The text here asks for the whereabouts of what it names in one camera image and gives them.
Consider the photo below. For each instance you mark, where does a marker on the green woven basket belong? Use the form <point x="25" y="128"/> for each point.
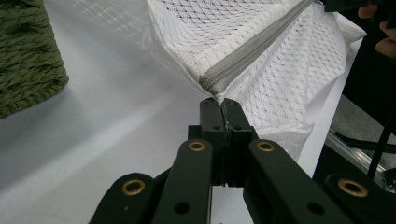
<point x="28" y="56"/>

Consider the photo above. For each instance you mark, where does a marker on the white mesh laundry bag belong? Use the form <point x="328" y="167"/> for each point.
<point x="264" y="62"/>

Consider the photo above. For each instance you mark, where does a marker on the metal floor rail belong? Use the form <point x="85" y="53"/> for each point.
<point x="355" y="152"/>

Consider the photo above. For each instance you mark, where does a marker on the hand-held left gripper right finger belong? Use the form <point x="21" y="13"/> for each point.
<point x="237" y="146"/>

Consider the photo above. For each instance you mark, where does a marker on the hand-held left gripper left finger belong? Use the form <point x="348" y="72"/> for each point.
<point x="214" y="124"/>

